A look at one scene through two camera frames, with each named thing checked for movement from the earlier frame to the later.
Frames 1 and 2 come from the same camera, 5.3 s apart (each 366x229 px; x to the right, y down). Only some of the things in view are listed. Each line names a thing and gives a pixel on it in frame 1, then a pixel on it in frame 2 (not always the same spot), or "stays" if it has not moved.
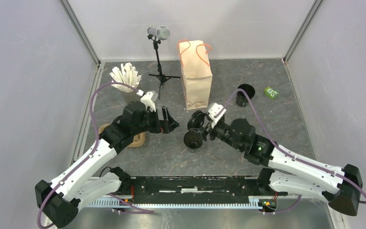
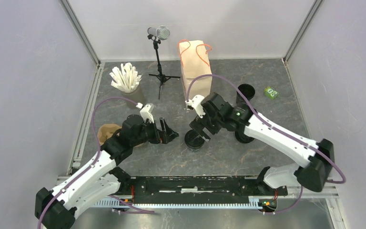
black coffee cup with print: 193,140 stays
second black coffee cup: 241,99 stays
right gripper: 203,131 -> 198,124
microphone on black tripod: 157,34 stays
